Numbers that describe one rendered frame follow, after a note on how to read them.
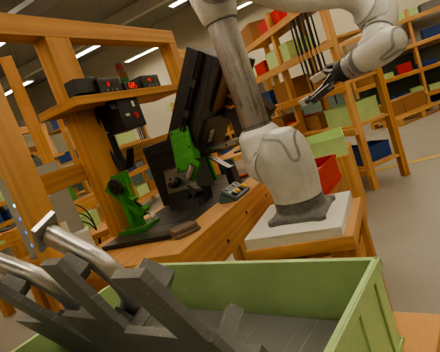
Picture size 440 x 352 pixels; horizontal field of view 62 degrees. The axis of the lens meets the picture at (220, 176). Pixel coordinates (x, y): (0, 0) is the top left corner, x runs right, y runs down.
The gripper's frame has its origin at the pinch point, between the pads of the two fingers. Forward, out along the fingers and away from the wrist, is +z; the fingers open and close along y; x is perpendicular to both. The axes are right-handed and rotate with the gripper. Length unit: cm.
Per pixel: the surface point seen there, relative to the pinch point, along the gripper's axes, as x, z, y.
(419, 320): 13, -57, 82
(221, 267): -15, -31, 87
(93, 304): -38, -48, 106
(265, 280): -9, -40, 87
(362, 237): 31, -18, 49
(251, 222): 19, 34, 46
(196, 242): -7, 12, 73
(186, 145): -19, 55, 24
